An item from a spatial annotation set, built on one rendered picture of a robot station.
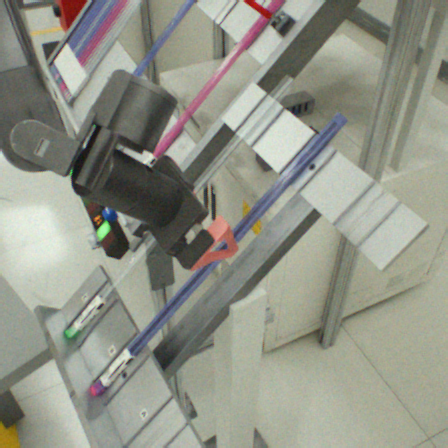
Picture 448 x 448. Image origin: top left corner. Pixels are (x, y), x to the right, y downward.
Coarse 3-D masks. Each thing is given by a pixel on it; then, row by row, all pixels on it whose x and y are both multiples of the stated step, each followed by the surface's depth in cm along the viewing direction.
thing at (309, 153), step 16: (336, 128) 65; (320, 144) 65; (304, 160) 66; (288, 176) 66; (272, 192) 67; (256, 208) 68; (240, 224) 68; (224, 240) 69; (208, 272) 69; (192, 288) 70; (176, 304) 70; (160, 320) 71; (144, 336) 72; (128, 352) 72; (96, 384) 74
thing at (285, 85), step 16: (288, 80) 71; (272, 96) 72; (256, 112) 72; (240, 128) 73; (256, 128) 73; (240, 144) 73; (224, 160) 74; (208, 176) 74; (144, 256) 77; (128, 272) 78; (112, 288) 78
